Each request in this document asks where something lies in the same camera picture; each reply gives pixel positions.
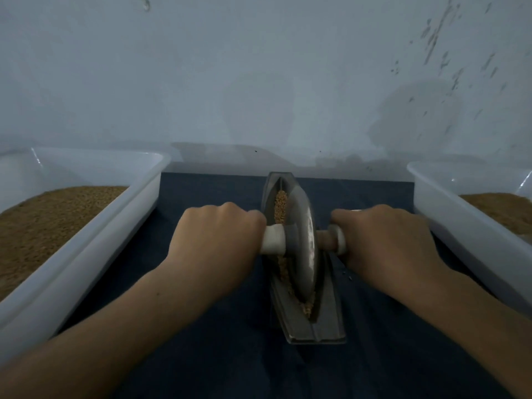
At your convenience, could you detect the boat-shaped metal grinding trough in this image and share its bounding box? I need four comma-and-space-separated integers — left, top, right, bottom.
261, 172, 347, 345

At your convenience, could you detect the person's right hand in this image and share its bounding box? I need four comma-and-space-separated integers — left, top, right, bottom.
331, 204, 454, 306

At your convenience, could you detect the metal grinding wheel with handles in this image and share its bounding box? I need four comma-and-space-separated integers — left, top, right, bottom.
261, 185, 347, 304

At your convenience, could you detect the dark blue tablecloth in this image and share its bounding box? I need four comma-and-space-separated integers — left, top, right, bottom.
58, 172, 516, 399

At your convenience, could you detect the person's right forearm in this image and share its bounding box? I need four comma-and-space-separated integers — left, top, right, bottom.
411, 270, 532, 399

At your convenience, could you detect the small ground grain portion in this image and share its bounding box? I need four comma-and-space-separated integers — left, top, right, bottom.
273, 190, 315, 319

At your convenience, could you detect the person's left forearm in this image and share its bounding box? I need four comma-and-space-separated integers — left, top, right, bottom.
0, 265, 217, 399

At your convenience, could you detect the white plastic tray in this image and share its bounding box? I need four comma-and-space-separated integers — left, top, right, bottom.
0, 147, 172, 366
406, 161, 532, 306

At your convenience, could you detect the person's left hand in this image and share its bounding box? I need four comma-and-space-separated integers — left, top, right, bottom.
165, 202, 268, 298

